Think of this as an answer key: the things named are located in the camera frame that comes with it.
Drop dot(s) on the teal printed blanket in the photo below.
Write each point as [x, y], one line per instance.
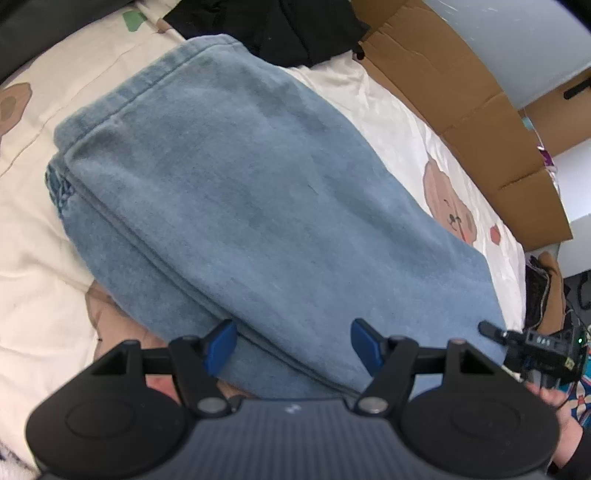
[577, 392]

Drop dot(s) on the person's right hand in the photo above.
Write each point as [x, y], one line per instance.
[568, 429]

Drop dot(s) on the brown folded garment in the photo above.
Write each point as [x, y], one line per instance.
[551, 281]

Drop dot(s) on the brown cardboard box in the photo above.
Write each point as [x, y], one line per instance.
[558, 124]

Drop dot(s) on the white fluffy spotted blanket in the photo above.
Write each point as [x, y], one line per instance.
[14, 461]

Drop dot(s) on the person's right forearm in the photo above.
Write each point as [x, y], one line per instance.
[577, 466]

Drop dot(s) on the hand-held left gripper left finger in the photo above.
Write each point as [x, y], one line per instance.
[220, 344]

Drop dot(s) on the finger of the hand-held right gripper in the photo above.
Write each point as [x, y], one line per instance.
[493, 334]

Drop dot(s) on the purple white package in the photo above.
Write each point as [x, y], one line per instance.
[547, 157]

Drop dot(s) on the flat brown cardboard sheet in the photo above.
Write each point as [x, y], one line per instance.
[461, 101]

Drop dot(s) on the blue denim pants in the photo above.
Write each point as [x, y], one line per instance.
[254, 194]

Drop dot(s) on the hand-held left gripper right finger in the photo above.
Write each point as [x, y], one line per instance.
[365, 344]

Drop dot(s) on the cream printed bed sheet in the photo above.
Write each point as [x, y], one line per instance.
[37, 230]

